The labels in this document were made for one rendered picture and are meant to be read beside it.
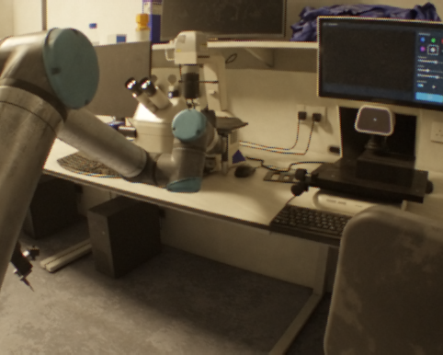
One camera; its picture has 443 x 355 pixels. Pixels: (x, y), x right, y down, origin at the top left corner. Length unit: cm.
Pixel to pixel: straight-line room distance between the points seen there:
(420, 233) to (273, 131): 144
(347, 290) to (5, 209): 56
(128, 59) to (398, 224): 144
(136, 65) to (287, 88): 72
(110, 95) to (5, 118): 141
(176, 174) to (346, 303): 54
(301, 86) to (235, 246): 98
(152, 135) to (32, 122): 87
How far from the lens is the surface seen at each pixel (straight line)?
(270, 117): 197
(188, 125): 102
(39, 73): 53
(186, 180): 101
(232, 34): 189
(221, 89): 165
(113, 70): 188
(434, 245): 62
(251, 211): 117
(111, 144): 90
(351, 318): 75
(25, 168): 50
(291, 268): 218
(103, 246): 221
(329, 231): 104
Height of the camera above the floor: 120
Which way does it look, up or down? 18 degrees down
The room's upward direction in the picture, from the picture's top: straight up
